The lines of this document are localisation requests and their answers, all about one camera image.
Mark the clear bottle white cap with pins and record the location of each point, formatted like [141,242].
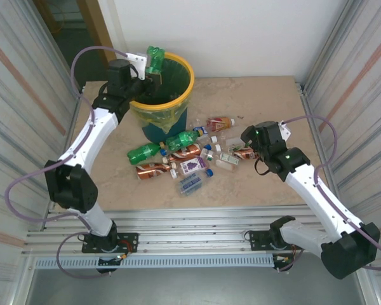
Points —
[233,142]

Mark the green plastic soda bottle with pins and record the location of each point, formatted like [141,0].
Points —
[143,155]
[155,58]
[181,139]

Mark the red orange label bottle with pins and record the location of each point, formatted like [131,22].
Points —
[220,124]

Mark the purple grape label bottle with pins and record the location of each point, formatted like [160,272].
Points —
[193,166]

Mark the copper label coffee bottle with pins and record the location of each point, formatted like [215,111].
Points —
[187,152]
[152,171]

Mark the clear bottle blue label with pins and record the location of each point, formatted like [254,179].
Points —
[190,184]

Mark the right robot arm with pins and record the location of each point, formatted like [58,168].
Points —
[317,193]

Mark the yellow plastic bin liner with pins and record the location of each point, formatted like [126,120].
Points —
[152,117]

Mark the yellow rim waste bin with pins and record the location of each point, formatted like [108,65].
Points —
[152,133]

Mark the small copper label bottle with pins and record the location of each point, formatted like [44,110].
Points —
[246,154]

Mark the white label bottle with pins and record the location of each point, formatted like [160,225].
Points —
[228,158]

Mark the loose white bottle cap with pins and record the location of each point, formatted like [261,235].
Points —
[213,138]
[218,147]

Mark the small clear bottle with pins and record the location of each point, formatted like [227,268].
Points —
[207,154]

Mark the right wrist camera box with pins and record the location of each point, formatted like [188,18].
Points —
[285,130]

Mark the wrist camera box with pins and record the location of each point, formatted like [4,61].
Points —
[136,60]
[285,130]

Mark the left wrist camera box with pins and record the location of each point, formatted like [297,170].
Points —
[136,60]

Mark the wooden door frame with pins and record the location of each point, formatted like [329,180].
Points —
[98,25]

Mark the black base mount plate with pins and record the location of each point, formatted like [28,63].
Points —
[130,241]
[257,238]

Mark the aluminium rail frame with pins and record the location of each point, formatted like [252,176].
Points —
[190,219]

